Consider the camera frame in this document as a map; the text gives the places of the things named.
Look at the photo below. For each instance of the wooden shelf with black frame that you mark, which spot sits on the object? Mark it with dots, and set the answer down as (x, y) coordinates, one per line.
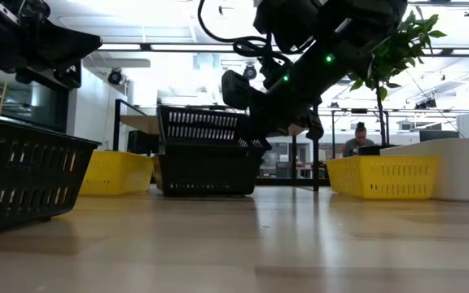
(137, 124)

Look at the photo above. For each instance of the green leafy plant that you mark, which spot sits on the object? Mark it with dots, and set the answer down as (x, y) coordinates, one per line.
(397, 49)

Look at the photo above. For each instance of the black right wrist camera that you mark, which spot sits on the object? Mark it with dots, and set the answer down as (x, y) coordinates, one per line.
(236, 89)

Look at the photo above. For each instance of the dark wall screen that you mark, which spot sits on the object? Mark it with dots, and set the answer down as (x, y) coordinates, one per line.
(35, 106)

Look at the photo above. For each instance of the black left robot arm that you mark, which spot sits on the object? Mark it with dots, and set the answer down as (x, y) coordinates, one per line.
(23, 36)

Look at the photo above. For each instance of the black ceiling spotlight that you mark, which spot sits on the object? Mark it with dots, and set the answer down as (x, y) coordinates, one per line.
(114, 76)
(250, 72)

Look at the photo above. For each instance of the white plastic basket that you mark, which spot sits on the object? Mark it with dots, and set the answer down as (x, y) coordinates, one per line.
(454, 175)

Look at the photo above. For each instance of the dark computer monitor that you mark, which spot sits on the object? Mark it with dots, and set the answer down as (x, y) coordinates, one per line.
(438, 136)

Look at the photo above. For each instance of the yellow plastic basket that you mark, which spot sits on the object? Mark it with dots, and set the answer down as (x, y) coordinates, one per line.
(116, 173)
(381, 189)

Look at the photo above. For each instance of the black plastic basket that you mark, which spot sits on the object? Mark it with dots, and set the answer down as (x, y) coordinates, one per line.
(23, 175)
(206, 175)
(202, 147)

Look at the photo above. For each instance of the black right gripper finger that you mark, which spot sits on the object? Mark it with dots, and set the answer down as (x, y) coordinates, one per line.
(264, 138)

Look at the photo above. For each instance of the dark boxy object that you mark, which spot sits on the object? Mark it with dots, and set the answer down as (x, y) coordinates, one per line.
(143, 142)

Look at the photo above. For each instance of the person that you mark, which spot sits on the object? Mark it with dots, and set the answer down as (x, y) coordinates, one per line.
(358, 142)

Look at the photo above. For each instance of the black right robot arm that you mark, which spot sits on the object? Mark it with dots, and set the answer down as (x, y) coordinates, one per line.
(340, 24)

